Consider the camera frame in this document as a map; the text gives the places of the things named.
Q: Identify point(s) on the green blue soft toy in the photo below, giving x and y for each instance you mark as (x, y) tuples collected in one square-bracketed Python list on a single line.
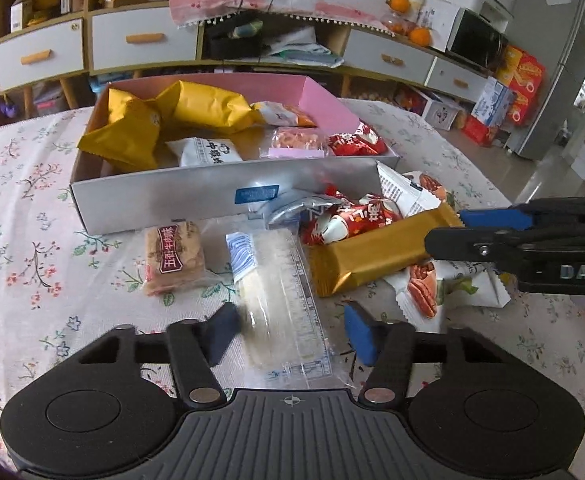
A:
[(245, 30)]

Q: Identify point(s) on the gold bar snack packet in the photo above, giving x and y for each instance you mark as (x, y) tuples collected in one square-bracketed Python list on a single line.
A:
[(372, 255)]

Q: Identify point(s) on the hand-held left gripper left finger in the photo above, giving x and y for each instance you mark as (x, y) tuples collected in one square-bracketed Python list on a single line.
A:
[(222, 332)]

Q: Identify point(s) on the orange red cartons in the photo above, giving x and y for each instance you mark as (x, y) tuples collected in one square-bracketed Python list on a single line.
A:
[(522, 85)]

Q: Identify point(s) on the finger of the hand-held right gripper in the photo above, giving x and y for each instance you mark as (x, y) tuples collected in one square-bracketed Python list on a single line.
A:
[(462, 245), (492, 219)]

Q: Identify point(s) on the orange fruit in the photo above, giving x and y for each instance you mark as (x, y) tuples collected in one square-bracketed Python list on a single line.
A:
[(398, 2), (419, 36)]

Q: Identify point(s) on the blue white carton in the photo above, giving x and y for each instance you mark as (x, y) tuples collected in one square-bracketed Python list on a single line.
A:
[(492, 102)]

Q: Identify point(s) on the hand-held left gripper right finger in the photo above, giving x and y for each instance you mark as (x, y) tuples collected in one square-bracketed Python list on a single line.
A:
[(360, 332)]

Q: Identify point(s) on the black box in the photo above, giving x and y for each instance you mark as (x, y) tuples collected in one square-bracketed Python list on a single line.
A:
[(235, 45)]

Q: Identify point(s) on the pink floral cloth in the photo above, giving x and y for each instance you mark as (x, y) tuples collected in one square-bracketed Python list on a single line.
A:
[(207, 0)]

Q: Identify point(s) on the yellow bag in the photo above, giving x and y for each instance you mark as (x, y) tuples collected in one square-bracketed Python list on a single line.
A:
[(45, 7)]

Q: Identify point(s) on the wooden cabinet with white drawers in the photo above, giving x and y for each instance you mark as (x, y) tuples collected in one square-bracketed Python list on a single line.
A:
[(37, 57)]

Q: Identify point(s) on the small white box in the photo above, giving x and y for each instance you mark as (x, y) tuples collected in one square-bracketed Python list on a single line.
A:
[(20, 16)]

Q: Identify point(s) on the silver box with pink inside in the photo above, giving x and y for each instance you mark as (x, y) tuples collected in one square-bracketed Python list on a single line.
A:
[(172, 200)]

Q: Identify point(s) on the red gift box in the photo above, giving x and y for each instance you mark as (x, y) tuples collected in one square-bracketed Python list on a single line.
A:
[(478, 130)]

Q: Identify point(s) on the black microwave oven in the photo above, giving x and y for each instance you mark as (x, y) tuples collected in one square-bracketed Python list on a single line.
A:
[(475, 40)]

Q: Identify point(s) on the brown pastry clear packet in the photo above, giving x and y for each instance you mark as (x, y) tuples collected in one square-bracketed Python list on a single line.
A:
[(172, 260)]

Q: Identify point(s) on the white black-print snack packet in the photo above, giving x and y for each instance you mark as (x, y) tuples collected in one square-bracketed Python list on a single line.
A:
[(207, 152)]

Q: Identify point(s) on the tray of eggs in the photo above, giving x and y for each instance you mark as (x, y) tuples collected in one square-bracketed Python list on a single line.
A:
[(372, 96)]

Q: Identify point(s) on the silver blue snack packet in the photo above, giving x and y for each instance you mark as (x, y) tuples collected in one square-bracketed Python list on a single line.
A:
[(297, 208)]

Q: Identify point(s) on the pile of papers and bags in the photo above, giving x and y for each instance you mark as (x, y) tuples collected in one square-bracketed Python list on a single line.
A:
[(302, 47)]

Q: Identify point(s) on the grey refrigerator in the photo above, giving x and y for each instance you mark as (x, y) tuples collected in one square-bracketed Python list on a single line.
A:
[(562, 70)]

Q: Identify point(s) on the orange white snack packet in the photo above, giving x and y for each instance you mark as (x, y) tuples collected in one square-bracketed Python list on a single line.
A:
[(287, 114)]

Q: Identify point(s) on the pink label clear snack packet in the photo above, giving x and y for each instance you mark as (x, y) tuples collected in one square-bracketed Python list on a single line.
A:
[(297, 141)]

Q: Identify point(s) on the clear storage bin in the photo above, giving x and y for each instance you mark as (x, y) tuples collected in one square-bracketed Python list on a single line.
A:
[(50, 97)]

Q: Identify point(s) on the yellow snack packet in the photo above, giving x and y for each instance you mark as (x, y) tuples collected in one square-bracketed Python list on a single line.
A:
[(202, 105), (122, 132)]

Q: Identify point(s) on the white cartoon print carton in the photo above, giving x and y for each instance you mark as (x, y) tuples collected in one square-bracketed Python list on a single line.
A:
[(435, 110)]

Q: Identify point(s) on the white printed carton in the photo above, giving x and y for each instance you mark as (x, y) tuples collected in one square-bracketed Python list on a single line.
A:
[(437, 22)]

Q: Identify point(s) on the floral tablecloth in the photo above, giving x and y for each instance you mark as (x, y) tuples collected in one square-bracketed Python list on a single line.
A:
[(32, 260)]

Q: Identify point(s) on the blue lid storage bin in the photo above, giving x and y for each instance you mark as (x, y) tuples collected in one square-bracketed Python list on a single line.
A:
[(112, 82)]

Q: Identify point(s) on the clear rice cracker packet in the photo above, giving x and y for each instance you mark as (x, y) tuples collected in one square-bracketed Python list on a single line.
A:
[(277, 305)]

